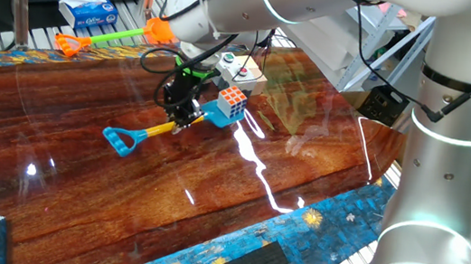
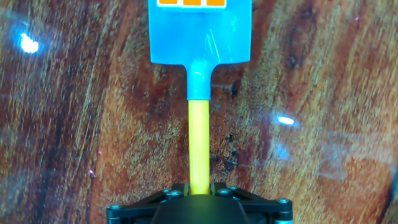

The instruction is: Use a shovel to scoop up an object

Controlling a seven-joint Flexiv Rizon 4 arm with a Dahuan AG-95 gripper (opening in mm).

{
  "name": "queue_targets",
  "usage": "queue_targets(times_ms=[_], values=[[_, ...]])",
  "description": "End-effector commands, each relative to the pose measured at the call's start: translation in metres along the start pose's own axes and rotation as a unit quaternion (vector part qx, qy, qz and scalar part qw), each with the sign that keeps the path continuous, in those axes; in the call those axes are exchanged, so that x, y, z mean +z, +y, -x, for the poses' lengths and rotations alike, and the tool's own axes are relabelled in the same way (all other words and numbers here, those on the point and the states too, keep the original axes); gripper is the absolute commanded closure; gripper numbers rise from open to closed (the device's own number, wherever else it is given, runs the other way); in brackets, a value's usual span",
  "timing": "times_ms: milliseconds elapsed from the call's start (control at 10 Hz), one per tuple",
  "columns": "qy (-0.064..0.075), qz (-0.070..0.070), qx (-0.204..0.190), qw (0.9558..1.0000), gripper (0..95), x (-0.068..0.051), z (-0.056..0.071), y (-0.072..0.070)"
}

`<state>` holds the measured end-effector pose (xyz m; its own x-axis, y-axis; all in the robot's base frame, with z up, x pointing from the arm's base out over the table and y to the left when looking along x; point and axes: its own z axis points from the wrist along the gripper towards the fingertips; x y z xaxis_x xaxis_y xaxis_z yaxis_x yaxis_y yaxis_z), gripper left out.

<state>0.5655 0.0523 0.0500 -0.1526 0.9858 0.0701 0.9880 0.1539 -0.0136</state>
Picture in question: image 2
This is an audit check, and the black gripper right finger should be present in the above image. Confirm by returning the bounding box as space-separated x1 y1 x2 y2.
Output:
213 182 294 224

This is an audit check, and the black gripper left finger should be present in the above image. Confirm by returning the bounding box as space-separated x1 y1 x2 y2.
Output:
106 182 187 224

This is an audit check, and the blue toy shovel yellow shaft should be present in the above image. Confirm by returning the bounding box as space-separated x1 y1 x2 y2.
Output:
147 0 252 195

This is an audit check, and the Rubik's cube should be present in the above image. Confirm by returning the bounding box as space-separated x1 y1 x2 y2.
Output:
156 0 227 9

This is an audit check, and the glossy wood grain mat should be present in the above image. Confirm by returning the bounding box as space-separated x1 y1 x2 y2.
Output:
0 0 398 224

